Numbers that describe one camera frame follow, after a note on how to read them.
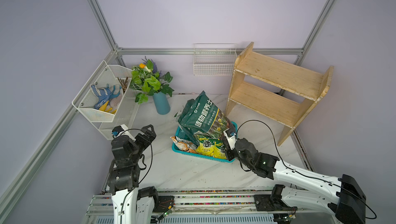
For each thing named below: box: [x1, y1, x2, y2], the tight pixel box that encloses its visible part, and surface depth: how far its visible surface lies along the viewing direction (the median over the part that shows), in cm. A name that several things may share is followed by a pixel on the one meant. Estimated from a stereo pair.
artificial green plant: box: [129, 55, 175, 105], surface depth 85 cm
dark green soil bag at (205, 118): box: [179, 90, 236, 139], surface depth 79 cm
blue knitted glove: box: [90, 84, 111, 110], surface depth 73 cm
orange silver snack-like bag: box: [170, 135, 198, 154], surface depth 81 cm
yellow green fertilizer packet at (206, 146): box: [195, 136, 217, 157], surface depth 79 cm
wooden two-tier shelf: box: [224, 42, 335, 148], surface depth 79 cm
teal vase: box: [152, 91, 171, 116], surface depth 106 cm
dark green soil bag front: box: [173, 93, 201, 130], surface depth 76 cm
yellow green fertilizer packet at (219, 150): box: [212, 138, 228, 160], surface depth 76 cm
